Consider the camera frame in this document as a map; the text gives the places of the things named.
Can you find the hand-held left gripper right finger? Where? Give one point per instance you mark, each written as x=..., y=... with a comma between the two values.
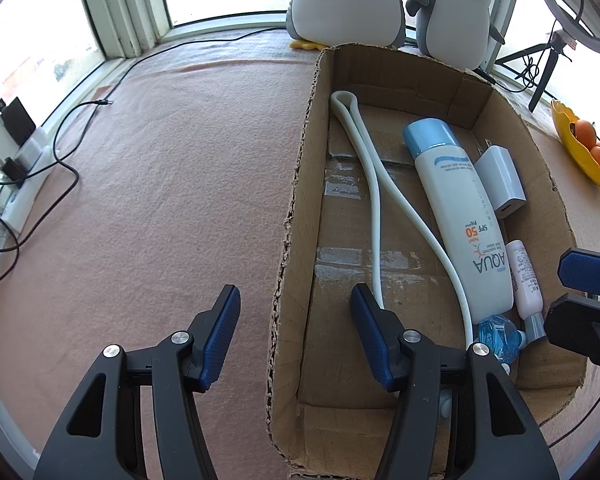
x=367, y=330

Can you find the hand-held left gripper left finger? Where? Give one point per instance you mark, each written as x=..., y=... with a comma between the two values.
x=222, y=340

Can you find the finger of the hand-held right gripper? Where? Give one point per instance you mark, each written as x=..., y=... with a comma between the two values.
x=580, y=330
x=590, y=267

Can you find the small pink tube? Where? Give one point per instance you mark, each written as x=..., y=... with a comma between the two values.
x=522, y=275

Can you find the small clear blue bottle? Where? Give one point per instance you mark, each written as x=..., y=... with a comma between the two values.
x=497, y=335

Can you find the cardboard box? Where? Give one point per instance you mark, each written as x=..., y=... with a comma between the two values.
x=340, y=230

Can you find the white charger adapter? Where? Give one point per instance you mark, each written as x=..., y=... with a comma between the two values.
x=500, y=180

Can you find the yellow bowl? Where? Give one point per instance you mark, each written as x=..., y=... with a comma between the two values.
x=575, y=152

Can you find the white sunscreen bottle blue cap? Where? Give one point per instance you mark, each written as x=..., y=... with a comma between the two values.
x=460, y=210

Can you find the pink blanket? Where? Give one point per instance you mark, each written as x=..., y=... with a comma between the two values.
x=155, y=185

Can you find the white power strip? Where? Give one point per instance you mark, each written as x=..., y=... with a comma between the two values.
x=27, y=157

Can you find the small black power adapter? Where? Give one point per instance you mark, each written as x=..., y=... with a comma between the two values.
x=12, y=168

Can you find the small grey penguin plush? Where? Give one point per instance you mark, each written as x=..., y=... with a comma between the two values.
x=450, y=25

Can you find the large black power adapter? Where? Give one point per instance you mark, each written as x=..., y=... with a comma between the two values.
x=17, y=120

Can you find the large grey penguin plush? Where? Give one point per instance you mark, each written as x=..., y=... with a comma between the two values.
x=345, y=5

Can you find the white window frame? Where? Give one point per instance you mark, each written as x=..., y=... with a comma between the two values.
x=125, y=10

